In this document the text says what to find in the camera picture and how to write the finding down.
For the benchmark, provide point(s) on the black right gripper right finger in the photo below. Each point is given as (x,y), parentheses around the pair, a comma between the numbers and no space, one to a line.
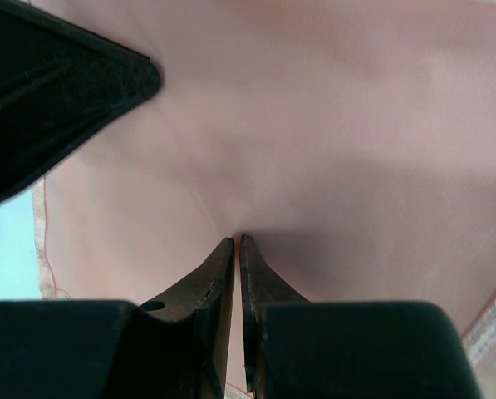
(294,348)

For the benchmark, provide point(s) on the pink satin napkin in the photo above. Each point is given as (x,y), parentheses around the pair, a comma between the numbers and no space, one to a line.
(354,140)

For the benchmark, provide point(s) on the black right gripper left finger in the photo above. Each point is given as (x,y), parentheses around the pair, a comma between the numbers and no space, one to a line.
(175,345)

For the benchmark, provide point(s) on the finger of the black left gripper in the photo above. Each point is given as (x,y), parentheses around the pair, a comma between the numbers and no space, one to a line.
(59,85)

